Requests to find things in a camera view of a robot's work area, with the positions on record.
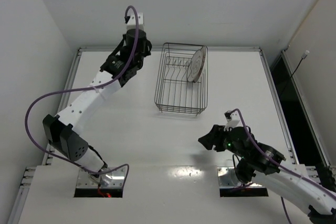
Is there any white plate grey rim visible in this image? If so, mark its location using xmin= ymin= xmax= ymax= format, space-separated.
xmin=187 ymin=49 xmax=202 ymax=82

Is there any orange sunburst pattern plate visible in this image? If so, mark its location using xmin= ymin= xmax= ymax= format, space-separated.
xmin=199 ymin=46 xmax=207 ymax=76

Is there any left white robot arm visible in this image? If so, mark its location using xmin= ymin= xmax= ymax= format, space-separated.
xmin=43 ymin=29 xmax=152 ymax=182

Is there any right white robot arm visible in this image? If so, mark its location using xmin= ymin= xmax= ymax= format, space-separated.
xmin=198 ymin=125 xmax=335 ymax=223

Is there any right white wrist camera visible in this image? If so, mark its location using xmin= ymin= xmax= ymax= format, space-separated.
xmin=224 ymin=111 xmax=240 ymax=128

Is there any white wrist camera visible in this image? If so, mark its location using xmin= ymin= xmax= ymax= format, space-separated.
xmin=124 ymin=13 xmax=144 ymax=31
xmin=224 ymin=111 xmax=240 ymax=128

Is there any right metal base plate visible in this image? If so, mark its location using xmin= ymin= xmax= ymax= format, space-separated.
xmin=217 ymin=166 xmax=263 ymax=189

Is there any metal base plate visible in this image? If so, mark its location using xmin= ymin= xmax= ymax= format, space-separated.
xmin=76 ymin=167 xmax=127 ymax=189
xmin=217 ymin=166 xmax=263 ymax=189

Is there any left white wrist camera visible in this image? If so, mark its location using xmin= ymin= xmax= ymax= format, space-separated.
xmin=124 ymin=13 xmax=144 ymax=31

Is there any grey wire dish rack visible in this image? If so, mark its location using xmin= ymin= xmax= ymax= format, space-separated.
xmin=154 ymin=42 xmax=208 ymax=116

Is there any black wall cable white plug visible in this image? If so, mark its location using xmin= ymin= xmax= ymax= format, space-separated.
xmin=291 ymin=50 xmax=310 ymax=78

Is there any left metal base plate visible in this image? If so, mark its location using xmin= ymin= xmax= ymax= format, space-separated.
xmin=76 ymin=167 xmax=127 ymax=189

